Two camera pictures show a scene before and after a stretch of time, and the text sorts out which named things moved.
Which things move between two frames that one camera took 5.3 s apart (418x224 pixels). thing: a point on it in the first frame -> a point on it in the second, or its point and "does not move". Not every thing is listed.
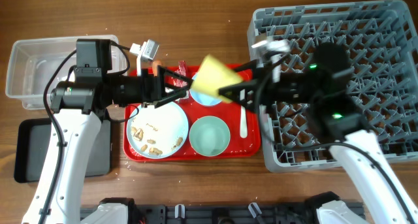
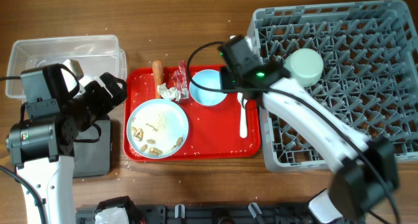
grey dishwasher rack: x=381 y=39 does not move
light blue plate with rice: x=158 y=132 does not move
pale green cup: x=209 y=136 -> x=305 y=65
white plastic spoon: x=243 y=129 does not move
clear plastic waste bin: x=36 y=65 does not move
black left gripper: x=153 y=87 -> x=95 y=89
